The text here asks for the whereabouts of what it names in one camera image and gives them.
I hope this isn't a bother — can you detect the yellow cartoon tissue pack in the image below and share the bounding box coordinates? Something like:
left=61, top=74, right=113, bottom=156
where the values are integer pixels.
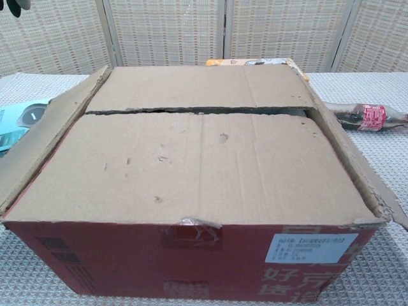
left=205, top=57, right=309, bottom=80

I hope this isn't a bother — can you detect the teal speaker product box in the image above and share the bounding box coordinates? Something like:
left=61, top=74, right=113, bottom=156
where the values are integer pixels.
left=0, top=98, right=52, bottom=157

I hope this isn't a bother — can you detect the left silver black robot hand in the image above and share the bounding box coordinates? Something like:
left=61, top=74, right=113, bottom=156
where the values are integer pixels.
left=0, top=0, right=22, bottom=17

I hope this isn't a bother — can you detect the beige woven tablecloth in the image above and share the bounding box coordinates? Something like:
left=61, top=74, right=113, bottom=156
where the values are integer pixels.
left=0, top=71, right=408, bottom=306

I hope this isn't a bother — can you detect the red cardboard shipping box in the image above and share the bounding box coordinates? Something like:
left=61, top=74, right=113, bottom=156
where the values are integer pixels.
left=0, top=65, right=408, bottom=306

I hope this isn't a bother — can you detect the cola bottle with red label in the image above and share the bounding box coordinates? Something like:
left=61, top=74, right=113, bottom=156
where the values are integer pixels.
left=324, top=102, right=408, bottom=132

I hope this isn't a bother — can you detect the woven folding screen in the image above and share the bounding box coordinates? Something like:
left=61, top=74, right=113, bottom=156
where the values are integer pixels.
left=0, top=0, right=408, bottom=77

